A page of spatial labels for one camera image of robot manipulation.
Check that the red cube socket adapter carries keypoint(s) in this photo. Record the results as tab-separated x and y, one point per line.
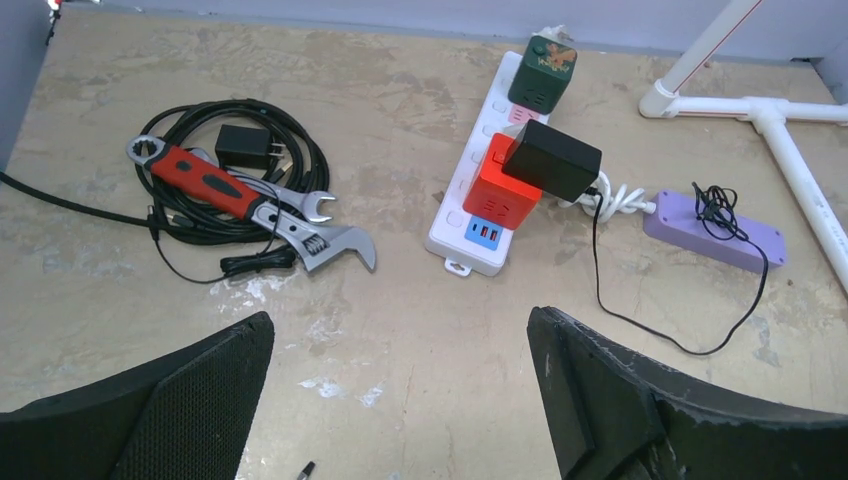
495	196

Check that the white PVC pipe frame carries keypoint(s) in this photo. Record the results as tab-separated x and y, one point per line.
767	115

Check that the green cube socket adapter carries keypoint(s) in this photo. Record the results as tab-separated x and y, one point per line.
544	73

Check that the red handled adjustable wrench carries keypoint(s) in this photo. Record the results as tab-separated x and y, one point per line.
289	215

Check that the purple power strip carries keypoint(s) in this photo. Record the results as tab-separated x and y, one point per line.
675	221

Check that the small black charger plug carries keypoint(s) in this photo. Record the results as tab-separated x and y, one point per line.
247	147

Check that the white power strip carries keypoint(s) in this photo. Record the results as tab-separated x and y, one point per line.
474	225

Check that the silver open-end spanner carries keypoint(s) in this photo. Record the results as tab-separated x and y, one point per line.
234	192

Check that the black power adapter brick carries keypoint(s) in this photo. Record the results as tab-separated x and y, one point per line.
552	161

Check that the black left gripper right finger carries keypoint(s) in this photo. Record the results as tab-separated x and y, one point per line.
614	413

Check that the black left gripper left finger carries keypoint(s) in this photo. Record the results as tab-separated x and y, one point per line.
185	415

